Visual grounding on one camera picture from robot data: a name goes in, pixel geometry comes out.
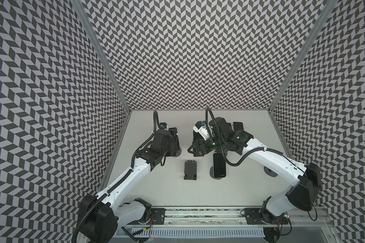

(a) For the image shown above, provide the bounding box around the grey stand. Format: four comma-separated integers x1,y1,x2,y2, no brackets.
172,148,181,157
264,167,278,177
209,167,223,180

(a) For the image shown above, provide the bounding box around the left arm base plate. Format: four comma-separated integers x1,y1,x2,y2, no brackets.
138,208,166,225

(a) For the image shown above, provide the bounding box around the black stand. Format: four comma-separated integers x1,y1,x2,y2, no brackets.
184,161,197,180

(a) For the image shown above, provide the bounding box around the phone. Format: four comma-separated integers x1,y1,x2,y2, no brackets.
169,127,180,153
233,121,244,133
213,153,226,179

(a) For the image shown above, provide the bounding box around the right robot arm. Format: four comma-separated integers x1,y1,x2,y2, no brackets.
188,117,322,224

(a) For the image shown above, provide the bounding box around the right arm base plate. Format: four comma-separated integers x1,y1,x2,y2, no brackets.
240,208,289,226

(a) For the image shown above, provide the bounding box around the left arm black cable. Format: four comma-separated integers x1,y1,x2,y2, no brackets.
71,110,162,243

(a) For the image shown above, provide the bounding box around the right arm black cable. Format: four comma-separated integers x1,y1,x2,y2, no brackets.
205,107,293,167

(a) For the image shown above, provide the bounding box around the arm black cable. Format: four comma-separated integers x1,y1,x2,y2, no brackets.
205,107,293,167
71,110,162,243

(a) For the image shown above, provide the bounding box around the aluminium mounting rail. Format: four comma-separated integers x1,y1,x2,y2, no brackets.
78,206,335,229

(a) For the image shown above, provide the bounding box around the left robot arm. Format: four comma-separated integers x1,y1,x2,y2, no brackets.
71,127,181,243

